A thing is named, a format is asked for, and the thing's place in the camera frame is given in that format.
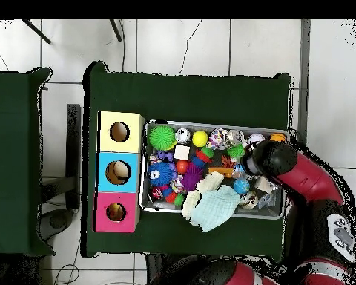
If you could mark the small silver can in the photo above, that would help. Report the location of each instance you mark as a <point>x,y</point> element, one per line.
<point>183,135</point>

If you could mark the black tripod leg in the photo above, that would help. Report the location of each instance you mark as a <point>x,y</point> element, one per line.
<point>115,29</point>
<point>35,31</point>

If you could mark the yellow ball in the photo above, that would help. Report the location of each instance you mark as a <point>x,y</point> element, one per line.
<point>200,138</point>

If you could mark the pale yellow cloth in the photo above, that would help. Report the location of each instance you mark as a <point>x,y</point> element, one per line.
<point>204,184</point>

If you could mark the wooden box three holes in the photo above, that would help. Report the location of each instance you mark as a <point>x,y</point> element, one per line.
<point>117,154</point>

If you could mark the dark blue spiky ball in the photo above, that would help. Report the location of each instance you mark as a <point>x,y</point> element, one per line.
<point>160,174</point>

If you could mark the plain green spiky ball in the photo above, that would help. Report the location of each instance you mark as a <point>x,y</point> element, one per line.
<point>162,137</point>

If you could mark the blue globe ball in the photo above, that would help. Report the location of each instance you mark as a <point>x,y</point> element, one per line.
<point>241,186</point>

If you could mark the black flat panel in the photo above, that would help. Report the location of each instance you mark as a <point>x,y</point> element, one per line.
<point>73,148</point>

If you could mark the dark green side table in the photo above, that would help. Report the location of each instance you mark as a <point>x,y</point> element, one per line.
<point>24,148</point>

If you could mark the mint green cloth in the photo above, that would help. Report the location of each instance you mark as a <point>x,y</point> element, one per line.
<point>215,208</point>

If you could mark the colourful patterned cloth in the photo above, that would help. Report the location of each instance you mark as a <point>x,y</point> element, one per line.
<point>218,138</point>

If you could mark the purple spiky toy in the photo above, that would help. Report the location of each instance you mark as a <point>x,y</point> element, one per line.
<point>191,177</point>

